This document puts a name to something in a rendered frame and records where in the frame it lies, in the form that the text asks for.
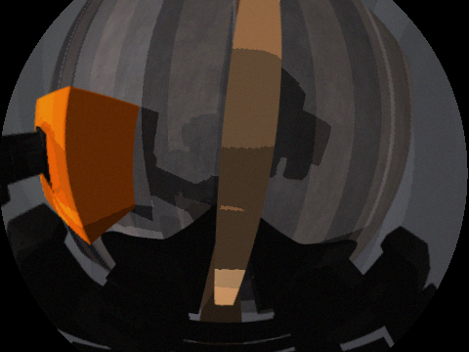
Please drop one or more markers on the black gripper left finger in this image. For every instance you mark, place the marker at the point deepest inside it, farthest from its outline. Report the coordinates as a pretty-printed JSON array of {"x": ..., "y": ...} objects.
[{"x": 183, "y": 259}]

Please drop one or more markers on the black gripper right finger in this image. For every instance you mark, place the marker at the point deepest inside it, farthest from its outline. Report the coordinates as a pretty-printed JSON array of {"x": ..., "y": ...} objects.
[{"x": 276, "y": 262}]

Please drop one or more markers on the long wooden rail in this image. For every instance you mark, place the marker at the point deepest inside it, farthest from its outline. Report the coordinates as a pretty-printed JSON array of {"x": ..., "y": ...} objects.
[{"x": 248, "y": 140}]

